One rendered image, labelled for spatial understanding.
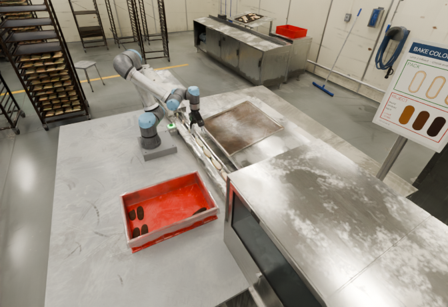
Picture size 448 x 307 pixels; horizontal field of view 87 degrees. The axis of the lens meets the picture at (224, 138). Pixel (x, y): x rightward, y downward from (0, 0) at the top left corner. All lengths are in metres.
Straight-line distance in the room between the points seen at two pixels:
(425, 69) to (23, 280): 2.90
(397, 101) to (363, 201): 0.66
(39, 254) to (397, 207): 2.53
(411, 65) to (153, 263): 1.53
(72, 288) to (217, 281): 0.64
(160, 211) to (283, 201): 0.80
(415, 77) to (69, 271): 1.84
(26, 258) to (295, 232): 2.30
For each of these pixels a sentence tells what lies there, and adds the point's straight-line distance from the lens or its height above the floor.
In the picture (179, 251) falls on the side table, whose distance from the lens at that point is 1.32.
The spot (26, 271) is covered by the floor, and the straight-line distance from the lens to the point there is 2.63.
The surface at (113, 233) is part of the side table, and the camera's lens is 1.46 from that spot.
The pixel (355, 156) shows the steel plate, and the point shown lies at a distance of 2.06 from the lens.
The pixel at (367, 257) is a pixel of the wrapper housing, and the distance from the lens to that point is 0.87.
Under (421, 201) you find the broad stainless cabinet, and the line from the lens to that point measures 2.78.
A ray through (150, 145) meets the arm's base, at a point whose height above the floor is 0.91.
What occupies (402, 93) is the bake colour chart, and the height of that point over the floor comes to 1.48.
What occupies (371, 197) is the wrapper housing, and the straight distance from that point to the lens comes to 1.04.
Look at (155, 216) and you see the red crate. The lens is 1.45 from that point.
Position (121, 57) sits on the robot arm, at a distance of 1.64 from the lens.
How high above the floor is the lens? 1.97
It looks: 37 degrees down
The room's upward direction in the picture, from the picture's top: 2 degrees clockwise
